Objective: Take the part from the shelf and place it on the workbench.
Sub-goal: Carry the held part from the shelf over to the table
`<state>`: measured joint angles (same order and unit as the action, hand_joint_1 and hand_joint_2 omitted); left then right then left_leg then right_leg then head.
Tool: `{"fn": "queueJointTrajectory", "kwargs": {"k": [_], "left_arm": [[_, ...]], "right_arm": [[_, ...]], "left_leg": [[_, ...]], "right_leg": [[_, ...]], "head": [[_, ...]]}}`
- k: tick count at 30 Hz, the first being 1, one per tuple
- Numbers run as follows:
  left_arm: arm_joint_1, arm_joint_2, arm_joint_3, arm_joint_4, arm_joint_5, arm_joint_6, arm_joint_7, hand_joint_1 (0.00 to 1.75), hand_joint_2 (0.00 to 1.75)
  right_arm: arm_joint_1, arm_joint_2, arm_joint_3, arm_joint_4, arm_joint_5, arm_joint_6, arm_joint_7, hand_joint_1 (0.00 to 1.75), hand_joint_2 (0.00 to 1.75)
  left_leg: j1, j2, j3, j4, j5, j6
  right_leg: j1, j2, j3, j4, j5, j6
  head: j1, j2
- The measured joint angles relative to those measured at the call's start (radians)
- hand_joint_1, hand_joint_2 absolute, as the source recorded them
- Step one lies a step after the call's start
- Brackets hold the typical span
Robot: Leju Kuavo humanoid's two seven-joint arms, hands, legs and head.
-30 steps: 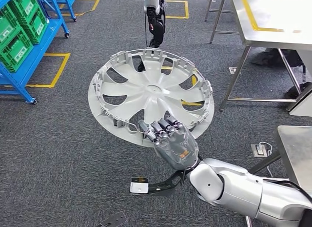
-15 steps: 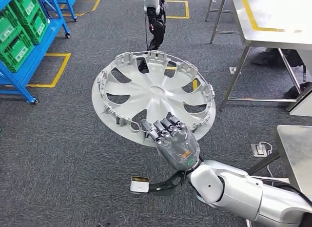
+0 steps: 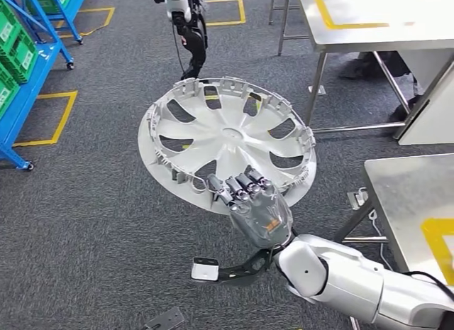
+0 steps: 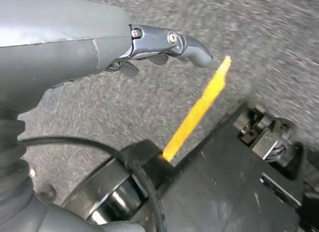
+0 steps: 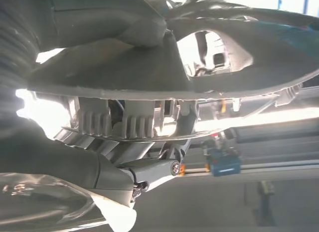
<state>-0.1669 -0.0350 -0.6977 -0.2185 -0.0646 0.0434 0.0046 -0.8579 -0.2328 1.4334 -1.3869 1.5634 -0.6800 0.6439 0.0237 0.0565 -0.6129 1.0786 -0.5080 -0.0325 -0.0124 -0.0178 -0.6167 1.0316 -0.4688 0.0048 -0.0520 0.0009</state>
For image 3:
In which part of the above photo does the silver plastic wheel hubcap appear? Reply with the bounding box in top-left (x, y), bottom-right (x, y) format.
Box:
top-left (137, 76), bottom-right (317, 216)

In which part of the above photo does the black camera bracket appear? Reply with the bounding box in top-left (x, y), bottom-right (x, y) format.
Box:
top-left (217, 248), bottom-right (281, 287)

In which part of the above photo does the blue steel shelf rack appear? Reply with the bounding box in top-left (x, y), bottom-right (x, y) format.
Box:
top-left (0, 0), bottom-right (75, 171)
top-left (2, 0), bottom-right (90, 45)

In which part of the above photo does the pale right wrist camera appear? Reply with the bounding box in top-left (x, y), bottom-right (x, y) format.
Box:
top-left (191, 257), bottom-right (220, 282)

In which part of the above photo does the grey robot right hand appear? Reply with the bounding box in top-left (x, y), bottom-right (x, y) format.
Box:
top-left (207, 165), bottom-right (294, 251)

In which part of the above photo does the white and black humanoid robot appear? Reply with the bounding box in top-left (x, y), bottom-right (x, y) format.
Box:
top-left (151, 0), bottom-right (209, 82)

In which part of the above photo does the white side panel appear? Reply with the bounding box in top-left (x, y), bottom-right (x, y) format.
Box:
top-left (394, 50), bottom-right (454, 146)

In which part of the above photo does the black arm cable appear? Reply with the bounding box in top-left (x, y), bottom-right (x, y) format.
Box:
top-left (404, 270), bottom-right (454, 291)

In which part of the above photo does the yellow table tape outline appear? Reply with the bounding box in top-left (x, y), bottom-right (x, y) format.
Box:
top-left (420, 218), bottom-right (454, 287)
top-left (310, 0), bottom-right (391, 31)

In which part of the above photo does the grey floor power socket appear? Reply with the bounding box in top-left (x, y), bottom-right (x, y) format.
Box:
top-left (346, 187), bottom-right (370, 211)

